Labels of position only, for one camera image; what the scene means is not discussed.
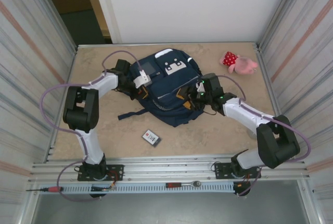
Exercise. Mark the navy blue student backpack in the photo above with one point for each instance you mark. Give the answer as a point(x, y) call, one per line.
point(166, 88)

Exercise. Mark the black card pack white label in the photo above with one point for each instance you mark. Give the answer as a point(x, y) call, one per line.
point(151, 138)

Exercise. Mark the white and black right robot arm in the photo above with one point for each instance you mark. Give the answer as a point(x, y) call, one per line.
point(242, 110)

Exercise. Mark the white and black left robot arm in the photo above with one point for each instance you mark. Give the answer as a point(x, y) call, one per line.
point(104, 83)

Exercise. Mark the pink plush toy red dress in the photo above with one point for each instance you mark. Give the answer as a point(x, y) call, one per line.
point(242, 65)

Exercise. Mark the white door frame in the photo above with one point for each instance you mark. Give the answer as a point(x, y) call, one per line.
point(109, 13)

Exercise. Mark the aluminium mounting rail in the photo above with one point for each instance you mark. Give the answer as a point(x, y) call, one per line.
point(169, 168)

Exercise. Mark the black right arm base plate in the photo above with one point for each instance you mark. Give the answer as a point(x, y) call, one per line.
point(221, 169)

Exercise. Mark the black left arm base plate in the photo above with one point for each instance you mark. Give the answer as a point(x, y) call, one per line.
point(115, 169)

